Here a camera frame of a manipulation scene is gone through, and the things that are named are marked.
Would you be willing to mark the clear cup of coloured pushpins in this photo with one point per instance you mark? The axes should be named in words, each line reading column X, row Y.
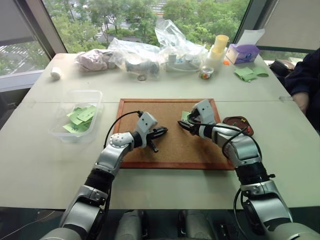
column 206, row 73

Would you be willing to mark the clear bag with grey part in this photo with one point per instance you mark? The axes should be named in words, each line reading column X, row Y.
column 130, row 51

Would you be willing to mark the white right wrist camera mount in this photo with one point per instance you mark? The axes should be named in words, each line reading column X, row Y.
column 207, row 109

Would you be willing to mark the black bag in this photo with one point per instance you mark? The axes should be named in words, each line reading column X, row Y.
column 279, row 67

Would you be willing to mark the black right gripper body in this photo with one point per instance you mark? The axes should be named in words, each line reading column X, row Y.
column 194, row 120

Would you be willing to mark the clear table clip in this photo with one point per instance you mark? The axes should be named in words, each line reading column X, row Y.
column 285, row 98

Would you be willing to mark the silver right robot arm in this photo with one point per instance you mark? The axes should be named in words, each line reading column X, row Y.
column 245, row 152

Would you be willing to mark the white tape roll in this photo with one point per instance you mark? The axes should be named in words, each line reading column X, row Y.
column 56, row 73

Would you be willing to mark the green paper note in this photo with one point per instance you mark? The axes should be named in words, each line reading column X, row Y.
column 87, row 112
column 71, row 127
column 185, row 115
column 85, row 125
column 74, row 115

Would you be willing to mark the person's dark blue sleeve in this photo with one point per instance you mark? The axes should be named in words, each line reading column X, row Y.
column 303, row 72

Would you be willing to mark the grey rounded shape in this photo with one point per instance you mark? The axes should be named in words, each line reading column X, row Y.
column 196, row 225
column 131, row 226

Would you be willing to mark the purple tissue box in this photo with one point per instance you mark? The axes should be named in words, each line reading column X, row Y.
column 243, row 55

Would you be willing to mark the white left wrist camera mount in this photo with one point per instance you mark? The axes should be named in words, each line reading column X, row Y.
column 145, row 123

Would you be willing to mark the person's bare hand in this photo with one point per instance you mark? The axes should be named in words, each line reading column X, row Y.
column 303, row 100

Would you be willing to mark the yellow pushpin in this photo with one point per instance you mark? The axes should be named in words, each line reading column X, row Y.
column 243, row 120

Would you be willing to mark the white tissue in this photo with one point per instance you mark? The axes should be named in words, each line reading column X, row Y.
column 251, row 37

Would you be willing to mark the cream plastic cup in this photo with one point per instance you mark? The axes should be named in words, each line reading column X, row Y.
column 222, row 42

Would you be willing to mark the white plastic cup stack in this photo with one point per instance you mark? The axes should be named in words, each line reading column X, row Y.
column 215, row 58

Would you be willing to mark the wood-framed cork board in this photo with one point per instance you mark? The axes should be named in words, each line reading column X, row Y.
column 175, row 147

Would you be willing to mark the grey cylindrical part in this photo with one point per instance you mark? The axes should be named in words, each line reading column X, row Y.
column 142, row 67

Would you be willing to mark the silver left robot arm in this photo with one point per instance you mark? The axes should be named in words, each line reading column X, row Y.
column 111, row 155

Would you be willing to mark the grey roller blind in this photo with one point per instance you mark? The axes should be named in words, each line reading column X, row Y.
column 293, row 22
column 13, row 20

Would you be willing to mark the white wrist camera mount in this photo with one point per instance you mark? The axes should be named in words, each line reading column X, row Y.
column 207, row 109
column 145, row 123

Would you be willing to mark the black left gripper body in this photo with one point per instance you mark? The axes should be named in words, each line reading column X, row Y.
column 150, row 137

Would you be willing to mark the dark window frame post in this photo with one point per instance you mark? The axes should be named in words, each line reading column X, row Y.
column 246, row 17
column 43, row 27

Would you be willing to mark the small orange object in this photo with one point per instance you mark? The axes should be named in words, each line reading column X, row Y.
column 226, row 62

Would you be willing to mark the large clear plastic bag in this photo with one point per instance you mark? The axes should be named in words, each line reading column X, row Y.
column 175, row 40

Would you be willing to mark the brown tray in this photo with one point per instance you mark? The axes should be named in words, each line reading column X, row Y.
column 237, row 127

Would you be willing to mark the red pushpin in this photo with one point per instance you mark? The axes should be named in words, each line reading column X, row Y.
column 249, row 129

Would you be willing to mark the clear plastic box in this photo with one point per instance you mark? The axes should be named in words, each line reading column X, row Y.
column 62, row 130

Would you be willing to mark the green note pile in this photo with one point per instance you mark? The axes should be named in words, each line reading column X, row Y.
column 261, row 71
column 245, row 74

